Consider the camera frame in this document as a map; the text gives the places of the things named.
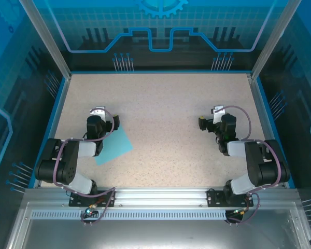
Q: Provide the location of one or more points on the light blue paper sheet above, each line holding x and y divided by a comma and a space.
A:
116, 147

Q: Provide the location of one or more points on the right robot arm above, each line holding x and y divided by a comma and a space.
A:
259, 166

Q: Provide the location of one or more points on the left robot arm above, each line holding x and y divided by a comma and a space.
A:
67, 166

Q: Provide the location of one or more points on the metal tray panel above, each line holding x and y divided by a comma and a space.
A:
158, 233

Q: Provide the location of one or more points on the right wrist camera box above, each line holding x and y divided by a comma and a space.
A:
219, 114

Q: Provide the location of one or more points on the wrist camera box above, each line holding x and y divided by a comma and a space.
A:
99, 112
219, 114

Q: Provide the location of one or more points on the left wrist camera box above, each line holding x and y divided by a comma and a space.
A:
99, 112

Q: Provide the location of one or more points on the blue aluminium side frame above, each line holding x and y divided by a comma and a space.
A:
270, 129
51, 129

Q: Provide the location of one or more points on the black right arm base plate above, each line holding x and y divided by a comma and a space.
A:
213, 198

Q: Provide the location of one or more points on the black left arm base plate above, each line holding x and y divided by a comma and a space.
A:
73, 201

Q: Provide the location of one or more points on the aluminium mounting rail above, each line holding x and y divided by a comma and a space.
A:
158, 197

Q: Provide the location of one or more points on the aluminium corner post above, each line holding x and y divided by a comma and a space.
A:
50, 44
270, 44

